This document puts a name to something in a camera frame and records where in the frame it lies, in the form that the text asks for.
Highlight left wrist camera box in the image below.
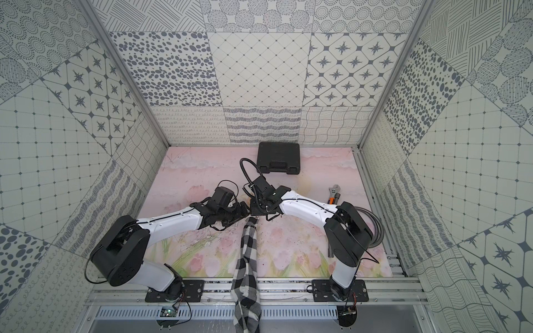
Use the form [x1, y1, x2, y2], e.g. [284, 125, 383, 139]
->
[210, 186, 235, 208]

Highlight orange handled adjustable wrench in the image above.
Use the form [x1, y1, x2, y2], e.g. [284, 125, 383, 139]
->
[328, 185, 341, 205]

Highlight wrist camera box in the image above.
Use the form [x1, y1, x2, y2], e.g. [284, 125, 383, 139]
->
[210, 186, 235, 208]
[251, 176, 276, 197]

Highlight aluminium mounting rail frame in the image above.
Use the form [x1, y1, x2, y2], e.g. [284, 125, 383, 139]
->
[74, 274, 437, 332]

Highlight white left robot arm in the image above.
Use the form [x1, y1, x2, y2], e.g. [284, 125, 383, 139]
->
[90, 202, 250, 299]

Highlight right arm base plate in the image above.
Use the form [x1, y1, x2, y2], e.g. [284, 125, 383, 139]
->
[310, 279, 369, 302]

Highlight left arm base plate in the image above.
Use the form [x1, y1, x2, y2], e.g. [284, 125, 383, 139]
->
[144, 280, 205, 303]

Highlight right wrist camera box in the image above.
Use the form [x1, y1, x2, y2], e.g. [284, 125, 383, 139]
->
[251, 176, 276, 197]

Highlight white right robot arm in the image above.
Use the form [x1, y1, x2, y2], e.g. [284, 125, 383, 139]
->
[251, 185, 374, 291]

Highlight black white plaid sleeve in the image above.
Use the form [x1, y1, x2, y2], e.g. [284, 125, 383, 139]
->
[231, 216, 262, 332]

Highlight black plastic tool case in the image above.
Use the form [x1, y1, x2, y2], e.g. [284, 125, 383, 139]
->
[256, 142, 301, 175]

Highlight grey coiled hose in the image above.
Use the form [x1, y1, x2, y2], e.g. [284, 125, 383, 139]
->
[353, 206, 384, 249]

